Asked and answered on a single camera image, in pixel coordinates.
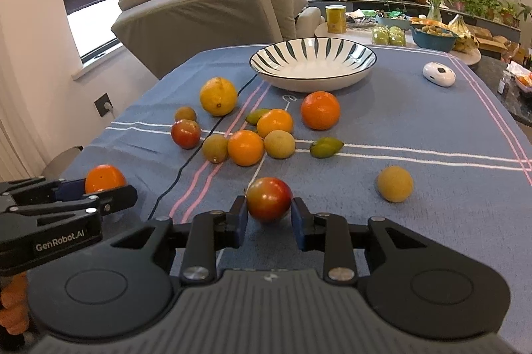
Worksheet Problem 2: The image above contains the wall power socket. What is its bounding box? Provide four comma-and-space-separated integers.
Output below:
94, 93, 114, 117

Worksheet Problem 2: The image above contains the dark marble side table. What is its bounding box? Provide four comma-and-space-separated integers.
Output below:
468, 54, 532, 127

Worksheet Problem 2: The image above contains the small orange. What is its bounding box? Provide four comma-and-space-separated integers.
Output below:
85, 164, 127, 194

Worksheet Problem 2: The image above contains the white oval device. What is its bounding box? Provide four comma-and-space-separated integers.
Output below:
422, 62, 456, 87

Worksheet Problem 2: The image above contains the front orange fruit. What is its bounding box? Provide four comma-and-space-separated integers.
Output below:
227, 130, 264, 167

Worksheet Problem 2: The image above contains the tray of orange fruits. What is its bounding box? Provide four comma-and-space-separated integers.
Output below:
515, 73, 532, 95

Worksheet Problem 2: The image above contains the tan round fruit right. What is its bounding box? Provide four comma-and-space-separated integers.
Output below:
377, 166, 414, 203

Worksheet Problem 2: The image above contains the small spice jar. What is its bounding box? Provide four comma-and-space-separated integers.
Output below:
497, 70, 512, 97

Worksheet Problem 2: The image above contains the cardboard box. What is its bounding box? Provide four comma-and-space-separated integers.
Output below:
469, 25, 518, 59

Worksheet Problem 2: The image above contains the person's left hand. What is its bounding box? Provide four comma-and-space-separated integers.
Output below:
1, 272, 29, 335

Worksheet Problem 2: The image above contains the tan round fruit left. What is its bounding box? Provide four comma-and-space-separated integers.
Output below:
202, 134, 228, 164

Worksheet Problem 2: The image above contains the medium orange fruit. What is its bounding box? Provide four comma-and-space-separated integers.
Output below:
256, 109, 294, 138

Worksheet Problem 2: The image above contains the tv console shelf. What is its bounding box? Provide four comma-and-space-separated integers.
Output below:
308, 0, 521, 43

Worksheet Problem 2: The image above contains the yellow canister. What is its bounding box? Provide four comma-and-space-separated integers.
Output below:
326, 5, 347, 35

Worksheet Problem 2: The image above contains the red green apple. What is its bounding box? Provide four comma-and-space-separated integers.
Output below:
245, 177, 293, 224

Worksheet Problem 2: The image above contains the large orange fruit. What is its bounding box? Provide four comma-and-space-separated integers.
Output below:
300, 91, 341, 131

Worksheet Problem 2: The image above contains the light blue bowl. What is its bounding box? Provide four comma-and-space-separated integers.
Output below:
375, 14, 410, 31

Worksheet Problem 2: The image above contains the red tomato-like fruit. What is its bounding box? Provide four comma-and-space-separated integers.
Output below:
171, 119, 201, 150

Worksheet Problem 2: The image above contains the tan round fruit centre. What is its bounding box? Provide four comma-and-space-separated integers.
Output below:
264, 130, 296, 160

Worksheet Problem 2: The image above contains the small green fruit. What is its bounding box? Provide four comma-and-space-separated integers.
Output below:
245, 108, 269, 125
309, 137, 344, 159

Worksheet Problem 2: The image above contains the round white coffee table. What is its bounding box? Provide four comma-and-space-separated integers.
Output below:
314, 21, 482, 67

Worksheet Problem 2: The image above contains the beige armchair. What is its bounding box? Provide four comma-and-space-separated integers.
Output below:
111, 0, 325, 78

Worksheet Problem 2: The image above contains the small green fruit back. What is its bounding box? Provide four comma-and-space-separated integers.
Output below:
245, 108, 269, 125

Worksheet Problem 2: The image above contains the teal bowl of fruits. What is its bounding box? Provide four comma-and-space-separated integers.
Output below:
410, 24, 458, 53

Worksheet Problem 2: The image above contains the banana bunch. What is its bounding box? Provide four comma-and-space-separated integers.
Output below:
447, 15, 479, 53

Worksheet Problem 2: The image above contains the tan round fruit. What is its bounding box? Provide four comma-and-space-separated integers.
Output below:
264, 130, 296, 160
377, 166, 414, 203
202, 134, 228, 164

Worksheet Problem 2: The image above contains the large yellow orange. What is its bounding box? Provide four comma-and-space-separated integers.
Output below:
199, 77, 238, 117

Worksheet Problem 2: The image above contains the small brown round fruit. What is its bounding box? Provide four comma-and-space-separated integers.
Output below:
174, 106, 197, 122

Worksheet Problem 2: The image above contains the pack of green apples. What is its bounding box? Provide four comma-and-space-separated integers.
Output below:
371, 25, 407, 47

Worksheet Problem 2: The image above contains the glass vase with plant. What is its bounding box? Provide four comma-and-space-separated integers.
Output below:
423, 0, 448, 23

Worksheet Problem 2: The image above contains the white bowl with dark stripes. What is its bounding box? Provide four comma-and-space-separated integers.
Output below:
250, 37, 377, 94

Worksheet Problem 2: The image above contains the blue striped tablecloth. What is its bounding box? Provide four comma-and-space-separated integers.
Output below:
65, 46, 531, 352

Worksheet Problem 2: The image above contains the small green fruit right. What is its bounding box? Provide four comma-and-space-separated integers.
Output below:
309, 137, 344, 159

